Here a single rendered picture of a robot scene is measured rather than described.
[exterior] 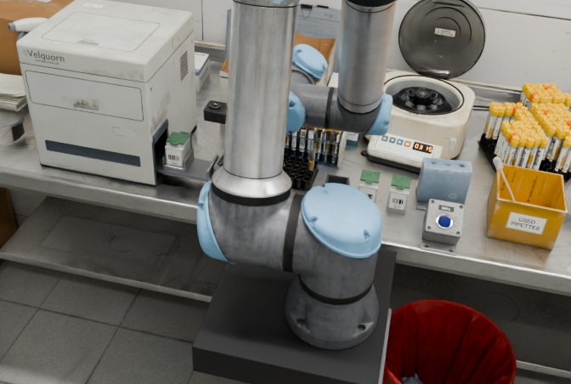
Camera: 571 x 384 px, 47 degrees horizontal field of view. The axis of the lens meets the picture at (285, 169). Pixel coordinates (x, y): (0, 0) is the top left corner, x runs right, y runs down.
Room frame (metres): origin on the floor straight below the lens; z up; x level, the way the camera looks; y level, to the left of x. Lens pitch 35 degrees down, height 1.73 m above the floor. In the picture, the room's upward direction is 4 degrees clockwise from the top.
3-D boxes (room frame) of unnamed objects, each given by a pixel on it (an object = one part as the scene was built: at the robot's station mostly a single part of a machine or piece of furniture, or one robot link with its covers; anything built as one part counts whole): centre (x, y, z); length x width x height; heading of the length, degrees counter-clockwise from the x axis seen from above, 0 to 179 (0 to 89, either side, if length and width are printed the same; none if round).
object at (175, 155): (1.16, 0.23, 0.95); 0.05 x 0.04 x 0.06; 169
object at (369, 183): (1.12, -0.18, 0.91); 0.05 x 0.04 x 0.07; 169
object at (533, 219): (1.08, -0.50, 0.93); 0.13 x 0.13 x 0.10; 77
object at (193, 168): (1.17, 0.26, 0.92); 0.21 x 0.07 x 0.05; 79
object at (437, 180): (1.14, -0.34, 0.92); 0.10 x 0.07 x 0.10; 86
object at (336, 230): (0.73, -0.08, 1.11); 0.13 x 0.12 x 0.14; 81
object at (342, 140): (1.30, -0.03, 0.91); 0.20 x 0.10 x 0.07; 79
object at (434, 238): (1.03, -0.32, 0.92); 0.13 x 0.07 x 0.08; 169
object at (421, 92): (1.41, -0.32, 0.97); 0.15 x 0.15 x 0.07
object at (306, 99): (1.01, -0.01, 1.17); 0.11 x 0.11 x 0.08; 81
